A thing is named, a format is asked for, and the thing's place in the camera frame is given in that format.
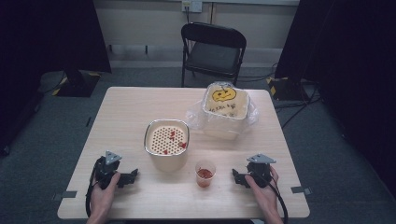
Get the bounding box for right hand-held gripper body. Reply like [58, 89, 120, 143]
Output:
[246, 153, 277, 189]

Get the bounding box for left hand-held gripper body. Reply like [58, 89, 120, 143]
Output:
[94, 150, 123, 190]

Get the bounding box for person's right hand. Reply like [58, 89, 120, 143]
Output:
[244, 166, 280, 219]

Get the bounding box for person's left hand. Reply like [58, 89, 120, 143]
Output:
[90, 172, 122, 219]

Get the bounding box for clear cup with red sauce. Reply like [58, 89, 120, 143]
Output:
[194, 160, 217, 189]

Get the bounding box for grey tape strip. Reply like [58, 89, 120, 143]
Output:
[290, 185, 313, 196]
[51, 189, 78, 202]

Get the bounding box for cream bin with perforated strainer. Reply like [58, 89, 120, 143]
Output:
[143, 119, 191, 174]

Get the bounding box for cream bin with pumpkin face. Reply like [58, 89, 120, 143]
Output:
[202, 81, 251, 141]

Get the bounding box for clear plastic bin bag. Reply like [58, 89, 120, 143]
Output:
[185, 80, 261, 133]

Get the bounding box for black stand base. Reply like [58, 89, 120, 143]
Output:
[266, 76, 310, 102]
[55, 68, 102, 98]

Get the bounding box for black folding chair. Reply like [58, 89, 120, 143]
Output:
[179, 21, 248, 89]

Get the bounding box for black curtain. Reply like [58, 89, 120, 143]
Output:
[274, 0, 396, 200]
[0, 0, 112, 157]

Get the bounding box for left hand-held gripper cable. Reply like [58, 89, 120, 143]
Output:
[85, 161, 100, 218]

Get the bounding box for hand-held gripper cable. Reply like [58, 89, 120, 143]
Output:
[85, 161, 100, 218]
[266, 175, 290, 224]

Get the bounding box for right hand-held gripper cable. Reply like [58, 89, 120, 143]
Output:
[266, 175, 290, 224]

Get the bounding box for black floor cable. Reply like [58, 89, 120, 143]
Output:
[274, 83, 322, 130]
[237, 62, 278, 83]

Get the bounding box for white wall socket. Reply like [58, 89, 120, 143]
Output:
[181, 0, 204, 14]

